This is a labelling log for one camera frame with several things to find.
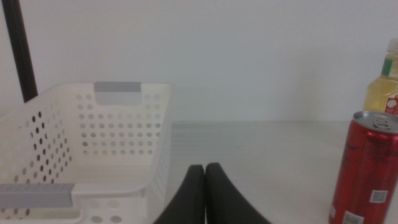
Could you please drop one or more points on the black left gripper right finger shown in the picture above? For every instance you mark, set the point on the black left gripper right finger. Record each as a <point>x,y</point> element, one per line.
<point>220,199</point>

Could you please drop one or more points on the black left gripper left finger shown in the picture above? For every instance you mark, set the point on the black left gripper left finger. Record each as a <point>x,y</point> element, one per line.
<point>192,199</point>

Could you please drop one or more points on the red soda can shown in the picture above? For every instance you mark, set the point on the red soda can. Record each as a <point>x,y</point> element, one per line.
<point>367,168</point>

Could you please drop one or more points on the yellow juice bottle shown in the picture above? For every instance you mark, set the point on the yellow juice bottle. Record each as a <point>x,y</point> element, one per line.
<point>381,93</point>

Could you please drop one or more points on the white perforated plastic basket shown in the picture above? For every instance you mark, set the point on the white perforated plastic basket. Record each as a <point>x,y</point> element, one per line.
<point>109,174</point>

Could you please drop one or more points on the black upright pole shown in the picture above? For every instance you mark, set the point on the black upright pole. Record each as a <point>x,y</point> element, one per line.
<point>20,53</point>

